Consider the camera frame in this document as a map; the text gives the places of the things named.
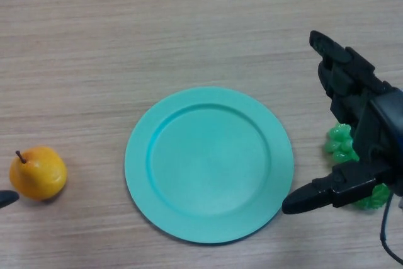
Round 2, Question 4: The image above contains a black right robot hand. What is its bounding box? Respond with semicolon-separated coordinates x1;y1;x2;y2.
281;30;403;215

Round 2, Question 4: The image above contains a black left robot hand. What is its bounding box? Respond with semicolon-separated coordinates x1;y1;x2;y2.
0;190;20;209

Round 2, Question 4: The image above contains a yellow pear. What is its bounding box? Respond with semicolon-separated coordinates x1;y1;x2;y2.
9;145;69;202

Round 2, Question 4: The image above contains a teal round plate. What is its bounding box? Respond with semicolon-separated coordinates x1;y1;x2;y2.
124;86;295;245

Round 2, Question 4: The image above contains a green grape bunch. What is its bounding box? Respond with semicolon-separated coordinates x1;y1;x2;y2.
324;122;391;210

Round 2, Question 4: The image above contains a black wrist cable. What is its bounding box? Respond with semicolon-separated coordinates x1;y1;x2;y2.
380;193;403;266

